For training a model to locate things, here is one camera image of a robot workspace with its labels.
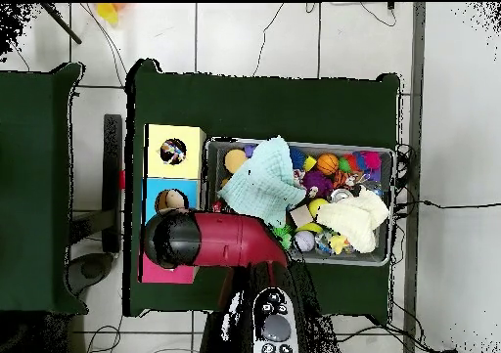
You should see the mint green cloth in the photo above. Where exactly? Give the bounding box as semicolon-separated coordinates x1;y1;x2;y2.
217;136;308;229

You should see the colourful polka dot cloth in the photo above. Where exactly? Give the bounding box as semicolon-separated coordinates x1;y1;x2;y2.
160;140;188;164

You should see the wooden box with three holes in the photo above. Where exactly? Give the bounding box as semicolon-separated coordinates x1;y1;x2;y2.
140;123;207;286

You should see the shallow clear mesh bin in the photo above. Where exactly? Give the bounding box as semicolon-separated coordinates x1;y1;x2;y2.
205;137;395;268

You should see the peach orange ball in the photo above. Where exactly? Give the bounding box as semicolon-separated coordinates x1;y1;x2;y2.
223;149;249;174

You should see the green spiky ball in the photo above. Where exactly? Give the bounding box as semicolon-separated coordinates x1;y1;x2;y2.
272;225;295;251

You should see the yellow ball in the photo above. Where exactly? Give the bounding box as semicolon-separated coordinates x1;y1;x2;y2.
308;199;330;219

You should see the white toy baseball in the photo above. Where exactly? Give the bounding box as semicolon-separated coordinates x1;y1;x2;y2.
295;231;316;253

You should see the orange toy basketball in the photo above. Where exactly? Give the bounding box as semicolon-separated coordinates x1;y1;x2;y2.
317;153;341;176

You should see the cream yellow cloth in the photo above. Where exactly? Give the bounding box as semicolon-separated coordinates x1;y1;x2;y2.
316;188;390;254

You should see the pink spiky ball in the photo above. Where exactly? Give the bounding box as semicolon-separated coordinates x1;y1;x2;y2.
359;151;384;173

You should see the black chair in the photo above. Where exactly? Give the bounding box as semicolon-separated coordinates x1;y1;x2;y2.
68;113;126;295

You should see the grey metal beam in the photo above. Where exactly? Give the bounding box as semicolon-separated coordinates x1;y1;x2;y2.
401;2;428;353

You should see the green cloth side table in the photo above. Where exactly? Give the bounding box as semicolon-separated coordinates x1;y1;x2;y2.
0;62;86;315

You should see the yellow floor object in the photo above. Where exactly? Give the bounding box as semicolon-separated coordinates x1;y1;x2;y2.
95;3;122;25

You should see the black rod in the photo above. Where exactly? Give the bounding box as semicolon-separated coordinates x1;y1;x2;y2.
38;3;83;45

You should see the black cable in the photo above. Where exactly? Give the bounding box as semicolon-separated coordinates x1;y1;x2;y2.
251;2;287;78
393;143;501;220

